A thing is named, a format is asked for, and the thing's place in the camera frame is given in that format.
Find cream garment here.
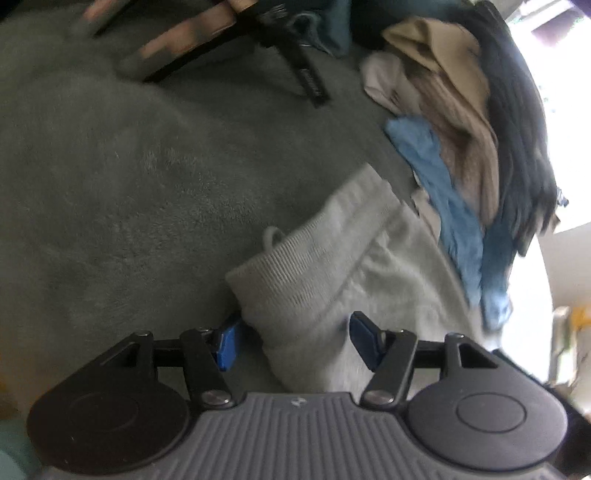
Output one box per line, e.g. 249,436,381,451
383,16,490,97

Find beige knit garment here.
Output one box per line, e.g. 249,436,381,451
406,74,502,227

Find pale pink garment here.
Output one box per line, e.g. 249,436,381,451
360,51,416,114

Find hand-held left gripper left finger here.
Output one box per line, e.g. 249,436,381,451
90,316,247,411

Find grey sweatpants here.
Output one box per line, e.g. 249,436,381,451
225,164,509,393

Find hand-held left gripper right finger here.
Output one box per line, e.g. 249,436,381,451
349,311,504,411

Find black tripod stand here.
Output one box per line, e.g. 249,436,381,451
81,0,333,110

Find dark navy garment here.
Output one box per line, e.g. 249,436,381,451
457,0,571,257

